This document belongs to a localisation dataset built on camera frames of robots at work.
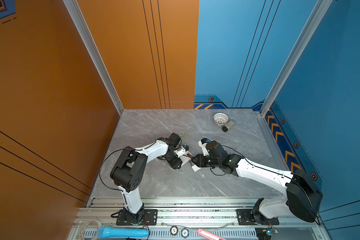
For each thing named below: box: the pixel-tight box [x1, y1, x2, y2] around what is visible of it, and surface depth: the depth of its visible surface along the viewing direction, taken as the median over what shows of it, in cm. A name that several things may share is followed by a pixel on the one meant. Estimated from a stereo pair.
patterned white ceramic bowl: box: [213, 112, 229, 126], surface depth 114 cm
